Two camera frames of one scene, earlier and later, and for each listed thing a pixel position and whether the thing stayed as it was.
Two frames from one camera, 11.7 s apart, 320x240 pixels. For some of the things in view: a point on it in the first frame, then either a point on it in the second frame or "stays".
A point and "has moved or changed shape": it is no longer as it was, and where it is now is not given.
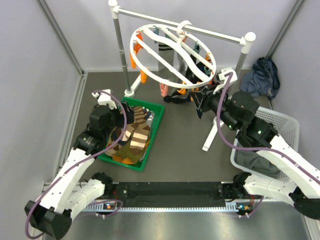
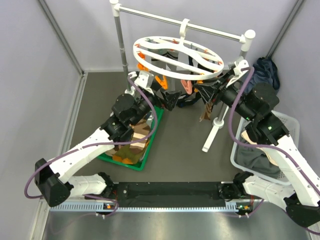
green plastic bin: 158,109 stays
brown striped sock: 137,133 has moved or changed shape
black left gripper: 129,113 → 170,100
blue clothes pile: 263,80 stays
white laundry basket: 287,128 stays
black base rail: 168,194 stays
